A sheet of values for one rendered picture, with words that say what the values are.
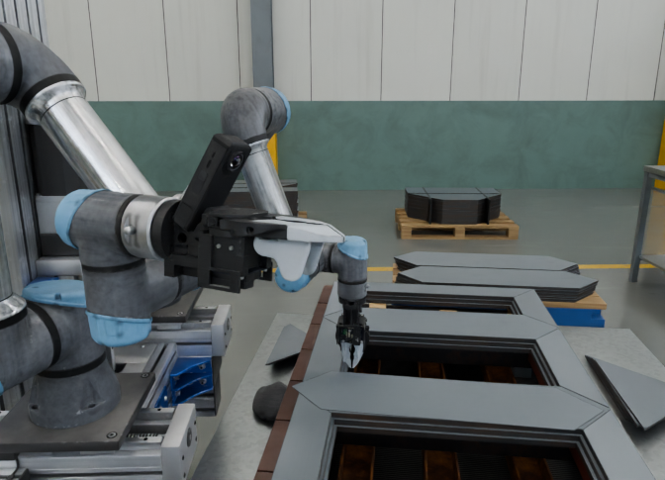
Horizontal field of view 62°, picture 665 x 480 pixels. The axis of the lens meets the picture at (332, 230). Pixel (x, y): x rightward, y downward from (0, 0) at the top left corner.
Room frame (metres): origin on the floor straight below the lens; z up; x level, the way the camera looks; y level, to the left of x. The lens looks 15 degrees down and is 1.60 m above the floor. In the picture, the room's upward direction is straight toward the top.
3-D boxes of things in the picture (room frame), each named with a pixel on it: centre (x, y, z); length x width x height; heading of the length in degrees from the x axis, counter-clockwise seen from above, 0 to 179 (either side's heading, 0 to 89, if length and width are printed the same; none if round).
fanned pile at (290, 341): (1.80, 0.13, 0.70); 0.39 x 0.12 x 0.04; 173
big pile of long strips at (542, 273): (2.18, -0.65, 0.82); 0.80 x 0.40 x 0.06; 83
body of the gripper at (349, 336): (1.34, -0.05, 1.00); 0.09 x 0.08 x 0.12; 173
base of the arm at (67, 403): (0.89, 0.46, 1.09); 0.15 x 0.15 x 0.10
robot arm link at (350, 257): (1.35, -0.05, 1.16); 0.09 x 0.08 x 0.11; 71
